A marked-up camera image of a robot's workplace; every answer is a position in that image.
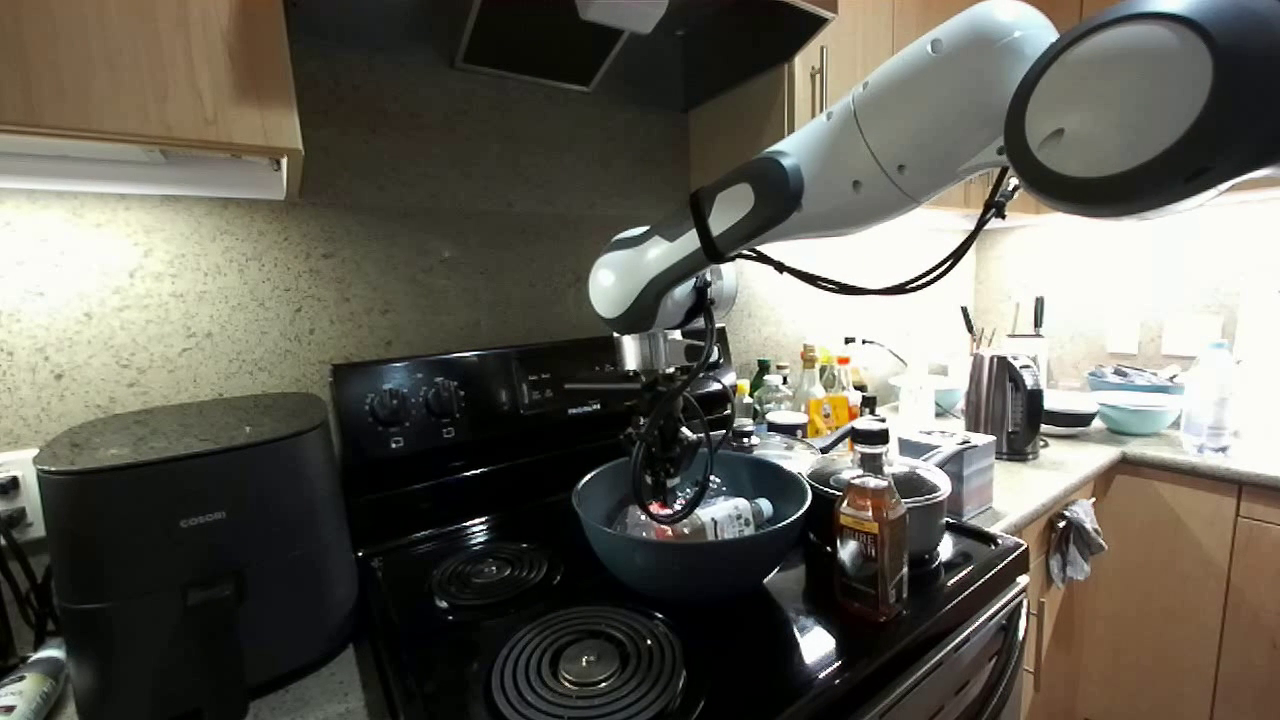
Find upper wooden cabinet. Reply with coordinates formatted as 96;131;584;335
0;0;305;154

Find stacked bowls on counter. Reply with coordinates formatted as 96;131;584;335
1086;363;1186;434

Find hanging dish towel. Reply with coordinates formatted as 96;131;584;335
1050;499;1109;585

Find brown liquid white-label bottle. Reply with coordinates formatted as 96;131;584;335
677;494;771;538

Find black air fryer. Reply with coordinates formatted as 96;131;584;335
33;391;356;720

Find black pot with lid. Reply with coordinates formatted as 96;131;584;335
808;454;951;563

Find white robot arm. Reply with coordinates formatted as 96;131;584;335
588;0;1280;335

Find black electric stove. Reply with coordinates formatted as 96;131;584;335
332;335;1028;720

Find yellow condiment box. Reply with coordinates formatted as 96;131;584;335
806;391;857;434

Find knife block with utensils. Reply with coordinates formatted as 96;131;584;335
961;306;1044;459

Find lower wooden cabinet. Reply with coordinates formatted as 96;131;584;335
1025;459;1280;720

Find blue bowl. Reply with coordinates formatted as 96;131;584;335
573;450;814;599

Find range hood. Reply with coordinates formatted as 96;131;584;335
458;0;839;107

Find dark syrup bottle black cap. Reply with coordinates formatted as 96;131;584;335
838;415;908;620

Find wall power outlet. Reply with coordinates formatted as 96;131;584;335
0;447;43;542

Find wooden cabinet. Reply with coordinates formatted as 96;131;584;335
1025;459;1280;720
0;0;305;154

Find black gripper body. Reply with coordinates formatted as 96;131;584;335
620;326;732;522

